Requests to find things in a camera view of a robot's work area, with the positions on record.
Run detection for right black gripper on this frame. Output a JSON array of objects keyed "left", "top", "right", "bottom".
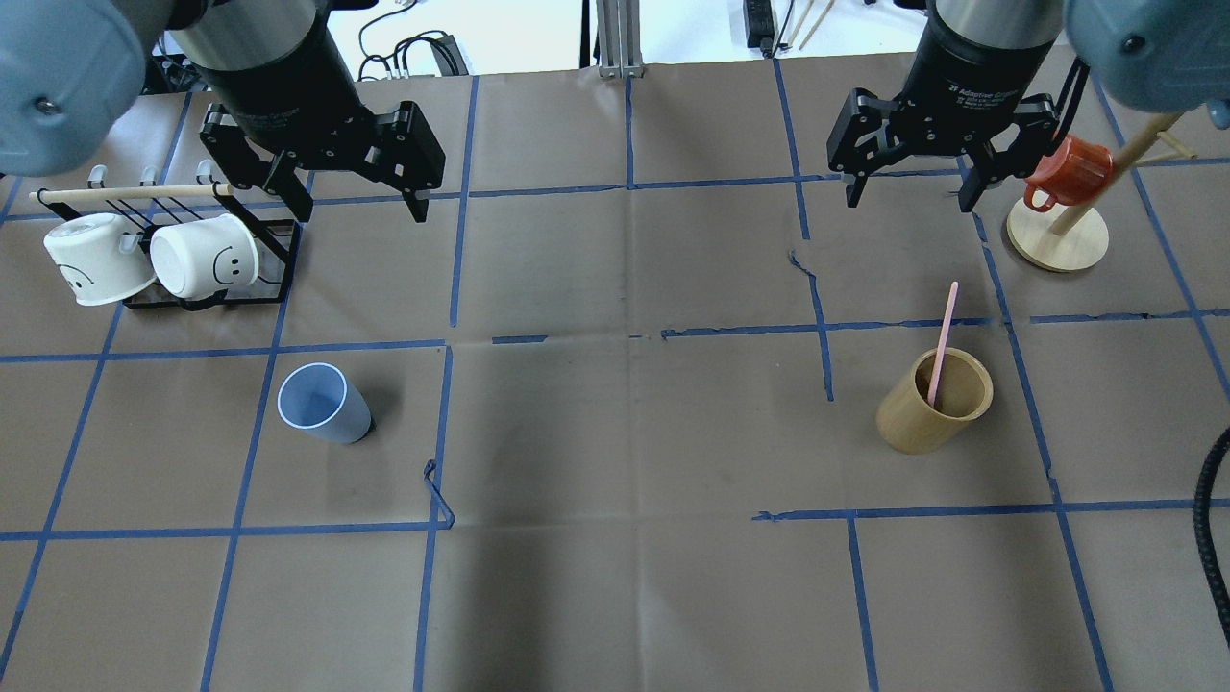
[{"left": 827, "top": 1, "right": 1061, "bottom": 213}]

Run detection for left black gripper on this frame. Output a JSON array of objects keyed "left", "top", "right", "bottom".
[{"left": 169, "top": 1, "right": 446, "bottom": 222}]

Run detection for pink chopstick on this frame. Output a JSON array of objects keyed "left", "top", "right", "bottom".
[{"left": 925, "top": 281, "right": 959, "bottom": 411}]

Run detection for blue plastic cup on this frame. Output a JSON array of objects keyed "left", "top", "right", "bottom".
[{"left": 276, "top": 363, "right": 374, "bottom": 444}]

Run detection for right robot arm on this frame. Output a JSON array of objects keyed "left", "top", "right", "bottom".
[{"left": 827, "top": 1, "right": 1229, "bottom": 211}]

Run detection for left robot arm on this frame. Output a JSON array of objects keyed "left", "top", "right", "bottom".
[{"left": 1, "top": 1, "right": 446, "bottom": 222}]

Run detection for wooden chopsticks on desk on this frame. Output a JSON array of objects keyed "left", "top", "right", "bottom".
[{"left": 780, "top": 1, "right": 836, "bottom": 50}]

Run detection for wooden mug tree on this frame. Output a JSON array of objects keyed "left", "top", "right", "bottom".
[{"left": 1006, "top": 112, "right": 1196, "bottom": 273}]

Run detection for red mug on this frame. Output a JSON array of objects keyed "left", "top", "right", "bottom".
[{"left": 1022, "top": 135, "right": 1116, "bottom": 213}]

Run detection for white smiley mug right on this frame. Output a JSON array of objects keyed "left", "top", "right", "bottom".
[{"left": 149, "top": 213, "right": 260, "bottom": 301}]

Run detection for white smiley mug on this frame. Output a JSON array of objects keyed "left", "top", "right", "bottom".
[
  {"left": 149, "top": 213, "right": 260, "bottom": 301},
  {"left": 43, "top": 213, "right": 157, "bottom": 307}
]

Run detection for black power adapter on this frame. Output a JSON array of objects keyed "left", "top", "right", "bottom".
[{"left": 742, "top": 0, "right": 777, "bottom": 58}]

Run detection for bamboo cylinder holder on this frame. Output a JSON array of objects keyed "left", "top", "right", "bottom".
[{"left": 875, "top": 347, "right": 996, "bottom": 455}]

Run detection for white smiley mug left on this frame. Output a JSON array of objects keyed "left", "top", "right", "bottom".
[{"left": 43, "top": 213, "right": 157, "bottom": 307}]

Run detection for black corrugated cable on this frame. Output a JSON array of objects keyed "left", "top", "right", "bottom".
[{"left": 1193, "top": 454, "right": 1230, "bottom": 647}]

